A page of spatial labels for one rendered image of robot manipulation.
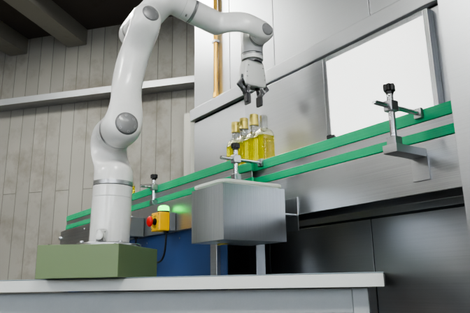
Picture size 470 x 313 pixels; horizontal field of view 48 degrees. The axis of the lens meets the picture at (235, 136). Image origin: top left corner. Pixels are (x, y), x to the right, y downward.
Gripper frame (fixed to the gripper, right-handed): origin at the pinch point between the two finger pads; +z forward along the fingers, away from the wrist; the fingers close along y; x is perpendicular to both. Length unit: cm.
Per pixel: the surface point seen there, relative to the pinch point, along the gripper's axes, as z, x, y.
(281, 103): -0.6, 2.4, -11.7
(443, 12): 14, 94, 24
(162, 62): -131, -256, -95
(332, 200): 44, 43, 7
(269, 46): -28.7, -7.1, -14.8
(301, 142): 17.5, 12.2, -11.5
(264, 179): 32.1, 10.9, 4.7
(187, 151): -44, -234, -108
